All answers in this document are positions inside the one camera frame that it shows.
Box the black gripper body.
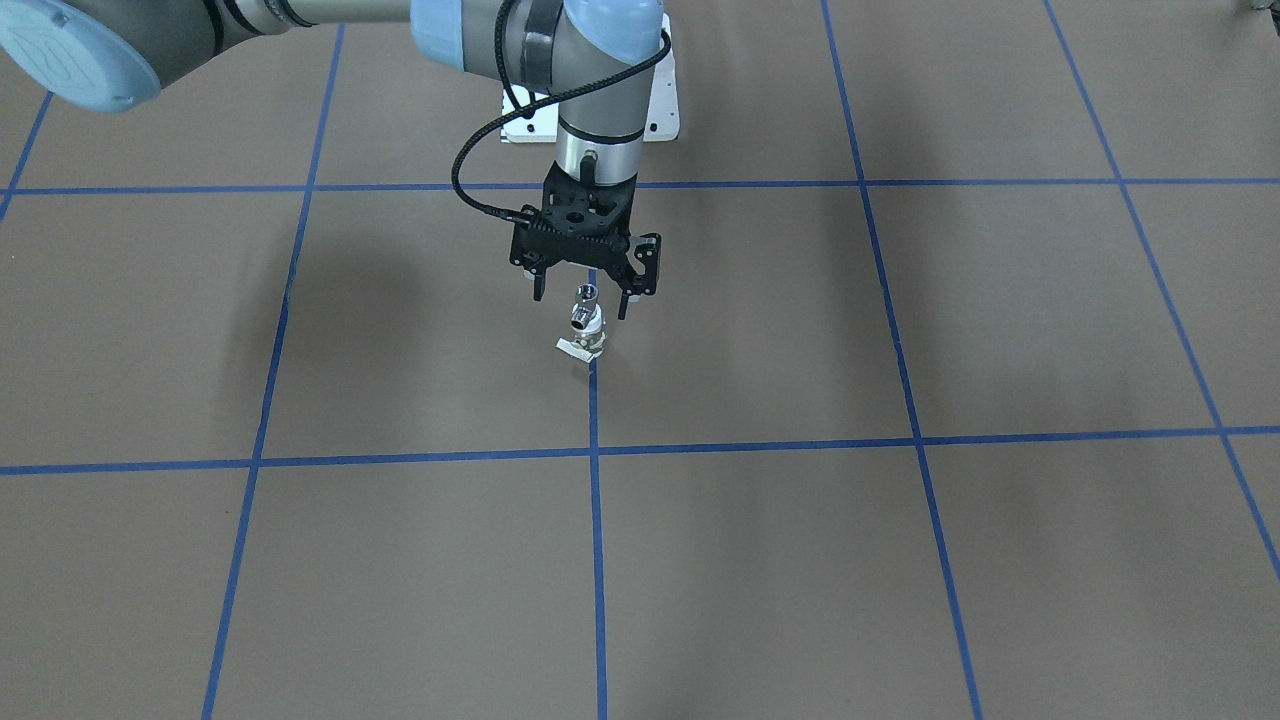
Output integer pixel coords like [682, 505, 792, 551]
[509, 164, 662, 291]

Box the small chrome pipe fitting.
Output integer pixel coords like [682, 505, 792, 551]
[570, 283, 599, 333]

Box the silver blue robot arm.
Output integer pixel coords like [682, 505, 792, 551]
[3, 1, 673, 318]

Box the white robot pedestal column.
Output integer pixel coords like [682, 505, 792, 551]
[500, 1, 678, 145]

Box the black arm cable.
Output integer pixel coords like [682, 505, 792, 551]
[451, 29, 673, 222]

